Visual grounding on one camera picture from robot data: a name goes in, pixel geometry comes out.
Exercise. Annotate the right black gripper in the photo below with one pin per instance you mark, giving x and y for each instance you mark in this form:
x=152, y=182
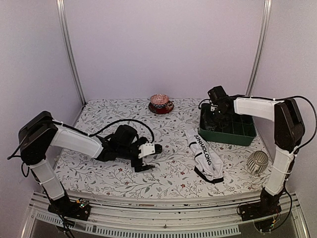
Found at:
x=224, y=121

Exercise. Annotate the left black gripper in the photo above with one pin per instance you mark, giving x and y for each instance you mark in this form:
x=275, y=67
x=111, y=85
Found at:
x=141, y=168

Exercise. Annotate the green divided organizer tray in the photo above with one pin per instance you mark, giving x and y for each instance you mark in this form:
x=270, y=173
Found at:
x=238, y=130

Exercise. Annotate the white black-trimmed underwear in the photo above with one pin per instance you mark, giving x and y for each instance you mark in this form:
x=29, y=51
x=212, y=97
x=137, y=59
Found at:
x=209, y=165

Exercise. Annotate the navy striped underwear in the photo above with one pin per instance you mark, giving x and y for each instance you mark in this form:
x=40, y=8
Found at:
x=211, y=125

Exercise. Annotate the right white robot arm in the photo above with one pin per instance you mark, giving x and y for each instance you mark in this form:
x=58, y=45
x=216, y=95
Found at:
x=288, y=128

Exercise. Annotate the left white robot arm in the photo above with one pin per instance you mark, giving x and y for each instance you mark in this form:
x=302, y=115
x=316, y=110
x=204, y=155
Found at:
x=43, y=132

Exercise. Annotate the floral tablecloth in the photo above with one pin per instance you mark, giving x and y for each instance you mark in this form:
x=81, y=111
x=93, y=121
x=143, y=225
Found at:
x=173, y=175

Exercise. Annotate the dark red saucer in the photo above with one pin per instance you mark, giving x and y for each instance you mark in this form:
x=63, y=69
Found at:
x=161, y=109

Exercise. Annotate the red patterned bowl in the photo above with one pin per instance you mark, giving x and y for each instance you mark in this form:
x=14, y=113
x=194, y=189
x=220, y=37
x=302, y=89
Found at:
x=159, y=100

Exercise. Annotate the striped glass mug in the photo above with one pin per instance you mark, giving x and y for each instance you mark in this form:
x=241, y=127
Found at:
x=257, y=162

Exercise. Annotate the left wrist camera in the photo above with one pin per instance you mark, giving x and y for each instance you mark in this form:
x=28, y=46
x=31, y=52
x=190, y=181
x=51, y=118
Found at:
x=146, y=149

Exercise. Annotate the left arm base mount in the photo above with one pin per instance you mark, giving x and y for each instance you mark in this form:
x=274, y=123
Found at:
x=64, y=207

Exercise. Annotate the front aluminium rail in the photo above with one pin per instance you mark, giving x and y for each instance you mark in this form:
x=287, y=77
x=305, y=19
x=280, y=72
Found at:
x=207, y=217

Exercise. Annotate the right aluminium frame post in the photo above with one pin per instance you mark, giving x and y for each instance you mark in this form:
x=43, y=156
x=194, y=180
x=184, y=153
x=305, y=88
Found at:
x=260, y=46

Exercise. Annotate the aluminium frame post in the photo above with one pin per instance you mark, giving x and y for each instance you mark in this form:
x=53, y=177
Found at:
x=260, y=46
x=71, y=59

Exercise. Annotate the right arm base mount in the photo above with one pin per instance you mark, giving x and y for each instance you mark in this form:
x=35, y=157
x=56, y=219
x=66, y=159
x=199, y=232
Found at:
x=268, y=205

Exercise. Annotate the left aluminium frame post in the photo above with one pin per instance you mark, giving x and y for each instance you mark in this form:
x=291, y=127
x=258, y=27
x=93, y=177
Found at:
x=71, y=59

